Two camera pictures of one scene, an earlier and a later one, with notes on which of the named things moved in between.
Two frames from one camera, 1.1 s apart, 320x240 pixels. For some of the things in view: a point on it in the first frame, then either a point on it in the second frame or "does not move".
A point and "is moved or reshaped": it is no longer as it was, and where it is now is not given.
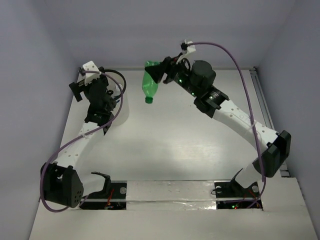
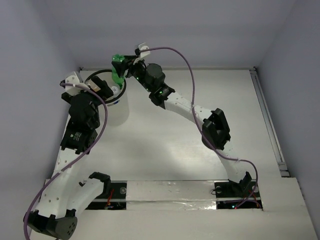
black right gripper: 169,66 → 122,66
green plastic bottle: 149,86 is moved or reshaped
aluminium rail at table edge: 269,120 does not move
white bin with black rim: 117,87 does not move
